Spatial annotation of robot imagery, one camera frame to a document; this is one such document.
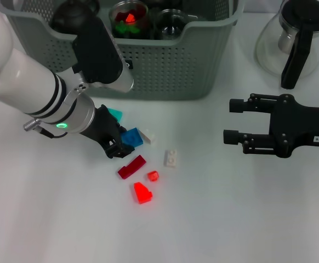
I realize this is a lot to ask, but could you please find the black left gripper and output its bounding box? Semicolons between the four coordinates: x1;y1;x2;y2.
79;104;135;159

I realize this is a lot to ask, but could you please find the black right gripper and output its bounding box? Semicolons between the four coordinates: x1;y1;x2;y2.
223;93;319;159

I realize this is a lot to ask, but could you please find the blue square building brick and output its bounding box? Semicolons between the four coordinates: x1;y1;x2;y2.
120;127;144;147

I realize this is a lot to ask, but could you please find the dark red long brick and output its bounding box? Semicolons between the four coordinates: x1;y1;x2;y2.
117;155;147;180

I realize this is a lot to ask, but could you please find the orange-red sloped brick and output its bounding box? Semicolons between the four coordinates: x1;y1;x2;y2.
133;181;153;205

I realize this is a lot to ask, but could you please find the glass jar with bricks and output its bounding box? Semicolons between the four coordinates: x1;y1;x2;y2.
109;1;149;39

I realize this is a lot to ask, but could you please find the grey perforated storage bin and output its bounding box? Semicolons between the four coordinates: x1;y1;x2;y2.
0;0;245;101

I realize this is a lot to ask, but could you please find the cyan square building brick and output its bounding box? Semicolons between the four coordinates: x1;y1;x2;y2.
107;107;124;124

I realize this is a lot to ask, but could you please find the white building brick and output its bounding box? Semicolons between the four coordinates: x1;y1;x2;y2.
139;128;156;145
163;149;178;168

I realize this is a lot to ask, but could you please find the dark clay teapot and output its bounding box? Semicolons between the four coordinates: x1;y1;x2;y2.
51;0;100;31

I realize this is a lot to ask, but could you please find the dark thin cable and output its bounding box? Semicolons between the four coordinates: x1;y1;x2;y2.
38;128;69;139

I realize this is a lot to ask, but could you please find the glass pitcher black handle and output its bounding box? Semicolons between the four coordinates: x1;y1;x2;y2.
254;0;319;90

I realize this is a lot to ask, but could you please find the left gripper metal cable plug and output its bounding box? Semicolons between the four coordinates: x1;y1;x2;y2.
23;118;44;133

